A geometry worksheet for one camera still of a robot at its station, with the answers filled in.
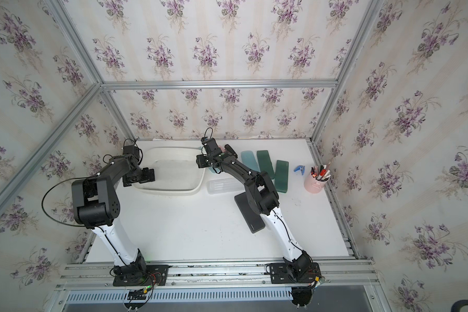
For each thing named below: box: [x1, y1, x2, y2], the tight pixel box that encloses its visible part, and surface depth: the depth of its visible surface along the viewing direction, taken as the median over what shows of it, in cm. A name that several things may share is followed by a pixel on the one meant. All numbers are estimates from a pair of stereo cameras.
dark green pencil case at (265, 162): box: [256, 150, 275, 180], surface depth 111 cm
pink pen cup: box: [303, 172, 331, 194], surface depth 92 cm
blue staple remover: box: [293, 165, 306, 176], surface depth 107 cm
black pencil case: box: [234, 191, 266, 234], surface depth 88 cm
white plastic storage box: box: [132, 146, 207, 195], surface depth 106 cm
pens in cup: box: [310, 161, 332, 182], surface depth 93 cm
